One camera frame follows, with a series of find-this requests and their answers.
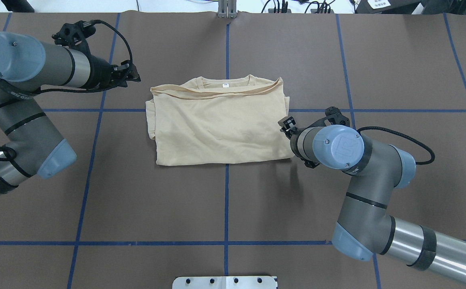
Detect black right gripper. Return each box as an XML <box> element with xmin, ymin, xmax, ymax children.
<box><xmin>278</xmin><ymin>116</ymin><xmax>300</xmax><ymax>141</ymax></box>

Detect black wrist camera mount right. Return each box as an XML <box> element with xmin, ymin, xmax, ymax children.
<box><xmin>325</xmin><ymin>106</ymin><xmax>350</xmax><ymax>127</ymax></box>

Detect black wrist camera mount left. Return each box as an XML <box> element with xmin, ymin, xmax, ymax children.
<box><xmin>51</xmin><ymin>20</ymin><xmax>96</xmax><ymax>53</ymax></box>

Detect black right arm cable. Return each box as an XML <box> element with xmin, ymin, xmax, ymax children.
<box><xmin>357</xmin><ymin>126</ymin><xmax>435</xmax><ymax>165</ymax></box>

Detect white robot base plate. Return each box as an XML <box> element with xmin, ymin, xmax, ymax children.
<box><xmin>171</xmin><ymin>275</ymin><xmax>278</xmax><ymax>289</ymax></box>

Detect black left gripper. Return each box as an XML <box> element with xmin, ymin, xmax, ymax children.
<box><xmin>106</xmin><ymin>60</ymin><xmax>141</xmax><ymax>89</ymax></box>

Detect beige long-sleeve printed shirt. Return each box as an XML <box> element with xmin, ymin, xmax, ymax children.
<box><xmin>145</xmin><ymin>75</ymin><xmax>293</xmax><ymax>166</ymax></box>

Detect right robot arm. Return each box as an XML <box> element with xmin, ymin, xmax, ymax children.
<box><xmin>278</xmin><ymin>112</ymin><xmax>466</xmax><ymax>284</ymax></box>

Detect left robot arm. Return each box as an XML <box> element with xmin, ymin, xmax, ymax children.
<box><xmin>0</xmin><ymin>24</ymin><xmax>141</xmax><ymax>196</ymax></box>

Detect black cables on desk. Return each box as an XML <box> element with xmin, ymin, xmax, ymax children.
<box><xmin>260</xmin><ymin>0</ymin><xmax>336</xmax><ymax>14</ymax></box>

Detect grey aluminium frame post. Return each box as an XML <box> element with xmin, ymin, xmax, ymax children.
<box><xmin>217</xmin><ymin>0</ymin><xmax>238</xmax><ymax>19</ymax></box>

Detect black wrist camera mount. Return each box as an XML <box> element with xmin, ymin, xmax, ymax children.
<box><xmin>51</xmin><ymin>20</ymin><xmax>96</xmax><ymax>53</ymax></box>
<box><xmin>325</xmin><ymin>106</ymin><xmax>350</xmax><ymax>127</ymax></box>

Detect black box device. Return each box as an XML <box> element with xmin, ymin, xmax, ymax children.
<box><xmin>355</xmin><ymin>0</ymin><xmax>422</xmax><ymax>14</ymax></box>

